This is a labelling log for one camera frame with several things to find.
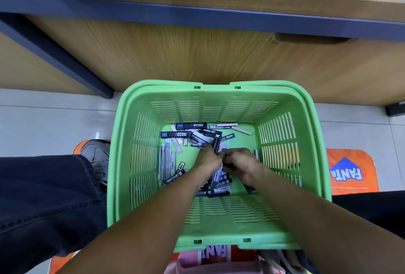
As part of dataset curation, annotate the person's left hand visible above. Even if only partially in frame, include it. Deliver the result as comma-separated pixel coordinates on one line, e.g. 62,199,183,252
190,145,225,184

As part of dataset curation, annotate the person's right hand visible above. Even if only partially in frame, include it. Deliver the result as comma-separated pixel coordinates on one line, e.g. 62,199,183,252
223,148,262,187

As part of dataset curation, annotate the pile of lead cases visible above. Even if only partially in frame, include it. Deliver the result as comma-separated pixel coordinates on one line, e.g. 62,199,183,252
158,122,260,198

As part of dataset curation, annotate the green plastic basket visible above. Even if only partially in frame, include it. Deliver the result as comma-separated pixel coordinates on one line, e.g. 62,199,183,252
106,80,332,252

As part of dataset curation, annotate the person's right forearm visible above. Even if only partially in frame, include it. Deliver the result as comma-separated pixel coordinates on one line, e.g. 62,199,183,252
243,169,405,274

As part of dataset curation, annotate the person's left forearm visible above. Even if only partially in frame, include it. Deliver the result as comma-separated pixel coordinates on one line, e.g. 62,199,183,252
76,166,213,274

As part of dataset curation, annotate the pink plastic stool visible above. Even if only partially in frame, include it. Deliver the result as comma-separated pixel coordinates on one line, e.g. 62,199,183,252
165,250,286,274

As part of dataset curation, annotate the colourful printed mat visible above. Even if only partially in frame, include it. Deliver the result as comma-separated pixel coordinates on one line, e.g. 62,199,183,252
49,139,381,274

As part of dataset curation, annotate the grey sneaker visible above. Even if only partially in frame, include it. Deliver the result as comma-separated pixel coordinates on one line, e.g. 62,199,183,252
266,250,317,274
81,139,111,186

